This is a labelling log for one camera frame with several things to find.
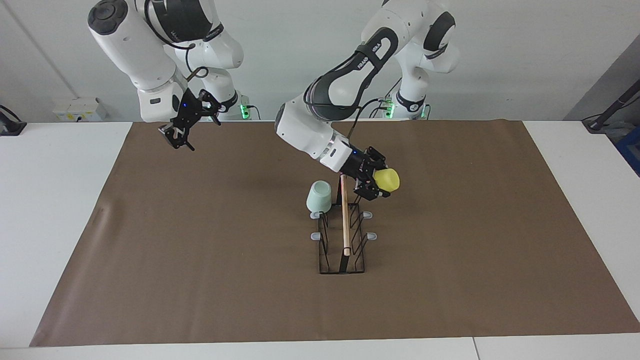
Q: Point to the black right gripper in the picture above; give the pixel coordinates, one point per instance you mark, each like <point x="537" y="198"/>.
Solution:
<point x="186" y="111"/>

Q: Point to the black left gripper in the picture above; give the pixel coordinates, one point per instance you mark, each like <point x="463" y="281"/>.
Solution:
<point x="357" y="164"/>

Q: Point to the yellow plastic cup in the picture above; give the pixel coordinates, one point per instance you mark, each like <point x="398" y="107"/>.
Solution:
<point x="389" y="181"/>

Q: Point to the pale green plastic cup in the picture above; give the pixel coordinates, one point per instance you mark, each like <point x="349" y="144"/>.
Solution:
<point x="319" y="197"/>

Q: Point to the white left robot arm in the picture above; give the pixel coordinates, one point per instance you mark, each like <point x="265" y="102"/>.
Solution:
<point x="340" y="90"/>

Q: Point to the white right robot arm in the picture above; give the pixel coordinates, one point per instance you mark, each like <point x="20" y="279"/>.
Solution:
<point x="140" y="50"/>

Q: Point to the brown paper mat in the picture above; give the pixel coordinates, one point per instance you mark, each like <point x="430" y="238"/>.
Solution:
<point x="200" y="275"/>

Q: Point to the black stand pole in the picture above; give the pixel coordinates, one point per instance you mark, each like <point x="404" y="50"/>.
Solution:
<point x="612" y="107"/>

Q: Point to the blue crate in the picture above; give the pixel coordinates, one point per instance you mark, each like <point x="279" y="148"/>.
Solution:
<point x="631" y="150"/>

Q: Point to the white wall socket box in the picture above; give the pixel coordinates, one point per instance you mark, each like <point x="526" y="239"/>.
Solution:
<point x="80" y="110"/>

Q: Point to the black clamp mount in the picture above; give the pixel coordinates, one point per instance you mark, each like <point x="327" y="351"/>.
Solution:
<point x="11" y="127"/>

